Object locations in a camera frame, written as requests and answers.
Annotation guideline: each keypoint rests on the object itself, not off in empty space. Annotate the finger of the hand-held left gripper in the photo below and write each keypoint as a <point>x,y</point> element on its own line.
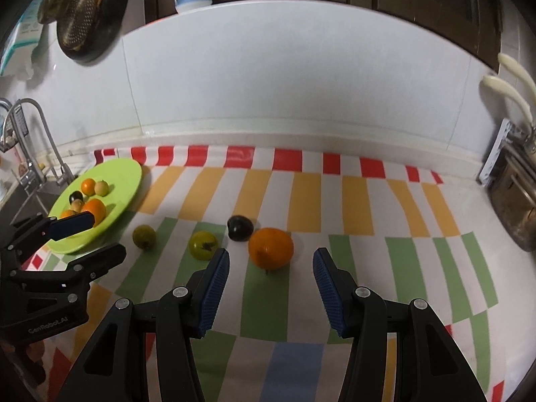
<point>96,261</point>
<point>69,224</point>

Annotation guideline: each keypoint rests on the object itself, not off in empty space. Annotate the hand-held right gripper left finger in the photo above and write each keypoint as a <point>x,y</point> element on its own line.
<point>213,289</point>

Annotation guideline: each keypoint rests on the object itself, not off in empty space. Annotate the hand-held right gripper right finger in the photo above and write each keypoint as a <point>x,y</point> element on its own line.
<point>328,289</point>

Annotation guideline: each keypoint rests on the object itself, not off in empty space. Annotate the pale yellow tomato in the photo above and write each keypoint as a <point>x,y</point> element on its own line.
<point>76,206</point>
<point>101,187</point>

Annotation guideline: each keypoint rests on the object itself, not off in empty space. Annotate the dark purple tomato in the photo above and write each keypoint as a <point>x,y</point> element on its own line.
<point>239,228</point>
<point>76,196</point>

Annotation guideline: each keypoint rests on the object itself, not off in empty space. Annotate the green plate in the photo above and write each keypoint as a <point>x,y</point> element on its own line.
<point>121,180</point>

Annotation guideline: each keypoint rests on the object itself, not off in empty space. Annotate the stainless steel sink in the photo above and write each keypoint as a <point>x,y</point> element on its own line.
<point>29,205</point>

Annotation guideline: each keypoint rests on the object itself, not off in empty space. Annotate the green tomato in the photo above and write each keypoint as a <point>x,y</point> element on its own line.
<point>144,236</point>
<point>204,245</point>

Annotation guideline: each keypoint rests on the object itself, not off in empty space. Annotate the thin gooseneck faucet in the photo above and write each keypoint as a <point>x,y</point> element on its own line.
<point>63,178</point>

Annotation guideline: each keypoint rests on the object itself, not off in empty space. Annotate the large chrome faucet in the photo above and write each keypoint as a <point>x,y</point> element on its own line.
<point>28,173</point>

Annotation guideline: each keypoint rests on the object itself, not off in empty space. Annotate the striped colourful tablecloth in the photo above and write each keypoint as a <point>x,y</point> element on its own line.
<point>293,201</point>

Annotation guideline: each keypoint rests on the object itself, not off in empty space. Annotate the brass perforated colander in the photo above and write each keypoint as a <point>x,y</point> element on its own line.
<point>79,21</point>

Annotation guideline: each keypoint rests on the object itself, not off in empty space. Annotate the stainless steel pot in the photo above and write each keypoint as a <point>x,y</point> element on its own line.
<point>519,209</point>

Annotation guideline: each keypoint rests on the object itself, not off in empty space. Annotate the black frying pan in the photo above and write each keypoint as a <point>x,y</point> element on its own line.
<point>113,21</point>

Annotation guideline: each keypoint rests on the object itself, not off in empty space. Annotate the metal dish rack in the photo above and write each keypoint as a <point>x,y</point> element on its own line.
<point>496,155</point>

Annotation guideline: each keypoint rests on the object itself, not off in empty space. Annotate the small brass saucepan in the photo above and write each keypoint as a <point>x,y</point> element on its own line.
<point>56,2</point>

